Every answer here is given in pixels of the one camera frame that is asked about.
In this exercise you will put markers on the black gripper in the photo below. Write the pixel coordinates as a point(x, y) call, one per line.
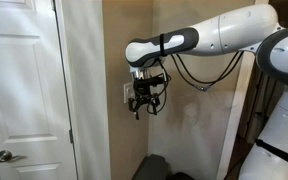
point(143, 87)

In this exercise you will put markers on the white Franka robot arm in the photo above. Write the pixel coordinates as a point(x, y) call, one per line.
point(237, 30)

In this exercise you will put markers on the dark grey floor box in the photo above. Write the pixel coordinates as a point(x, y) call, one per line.
point(152, 168)

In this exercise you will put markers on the dark door hinge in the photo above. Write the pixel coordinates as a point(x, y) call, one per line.
point(71, 136)

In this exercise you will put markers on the white panel door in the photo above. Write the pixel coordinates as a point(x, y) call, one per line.
point(24, 90)

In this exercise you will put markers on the white light switch plate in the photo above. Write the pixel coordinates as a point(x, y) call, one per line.
point(128, 92)

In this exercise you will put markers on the white door frame trim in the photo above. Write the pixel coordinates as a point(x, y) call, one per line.
point(235, 110)

